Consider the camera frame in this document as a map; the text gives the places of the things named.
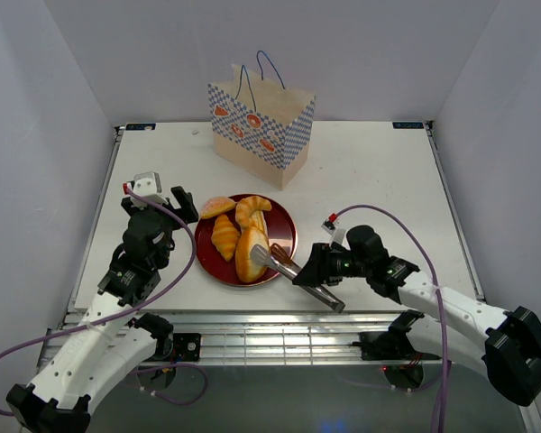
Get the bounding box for striped croissant bread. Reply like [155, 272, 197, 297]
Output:
[211, 214, 240, 262]

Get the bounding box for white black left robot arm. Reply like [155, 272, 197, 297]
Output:
[6, 178, 199, 432]

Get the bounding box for white topped oval bread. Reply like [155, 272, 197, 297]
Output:
[234, 226, 270, 283]

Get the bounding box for pink sugared bread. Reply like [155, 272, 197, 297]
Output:
[200, 197, 236, 219]

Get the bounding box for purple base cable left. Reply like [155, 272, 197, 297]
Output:
[133, 363, 211, 405]

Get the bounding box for metal serving tongs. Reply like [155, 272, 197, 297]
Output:
[250, 244, 346, 313]

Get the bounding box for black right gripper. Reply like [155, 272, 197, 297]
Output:
[291, 243, 371, 287]

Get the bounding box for aluminium frame rail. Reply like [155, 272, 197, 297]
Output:
[35, 310, 524, 366]

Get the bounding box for right blue table label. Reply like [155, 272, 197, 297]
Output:
[392, 122, 425, 130]

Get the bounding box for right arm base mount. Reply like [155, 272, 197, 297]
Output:
[352, 330, 423, 362]

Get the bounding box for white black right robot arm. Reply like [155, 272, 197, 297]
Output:
[293, 226, 541, 407]

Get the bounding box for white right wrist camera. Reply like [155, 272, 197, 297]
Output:
[321, 213, 346, 246]

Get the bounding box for curved croissant bread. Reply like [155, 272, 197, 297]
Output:
[235, 196, 272, 234]

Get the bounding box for left blue table label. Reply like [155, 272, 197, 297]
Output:
[124, 123, 156, 131]

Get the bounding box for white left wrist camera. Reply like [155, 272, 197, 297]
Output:
[123, 171, 166, 204]

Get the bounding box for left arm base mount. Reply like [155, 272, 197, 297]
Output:
[151, 333, 202, 362]

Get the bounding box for checkered paper bag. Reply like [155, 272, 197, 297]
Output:
[207, 64, 316, 189]

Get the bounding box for blue table label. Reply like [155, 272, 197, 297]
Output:
[392, 122, 425, 130]
[124, 123, 156, 131]

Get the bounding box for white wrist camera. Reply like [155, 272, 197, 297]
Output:
[123, 171, 166, 204]
[321, 213, 346, 246]

